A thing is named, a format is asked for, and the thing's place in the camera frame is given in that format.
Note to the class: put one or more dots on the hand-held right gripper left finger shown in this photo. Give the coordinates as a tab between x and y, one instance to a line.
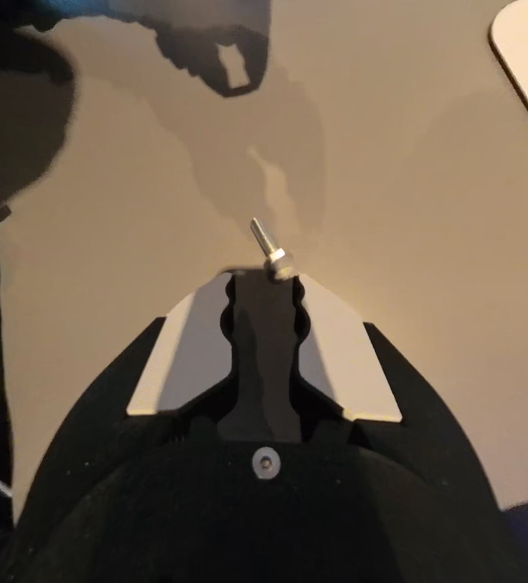
173	355

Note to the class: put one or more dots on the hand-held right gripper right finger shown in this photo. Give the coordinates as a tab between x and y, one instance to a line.
337	355

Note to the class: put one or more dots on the silver steel bolt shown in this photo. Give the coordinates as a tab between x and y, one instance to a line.
280	268

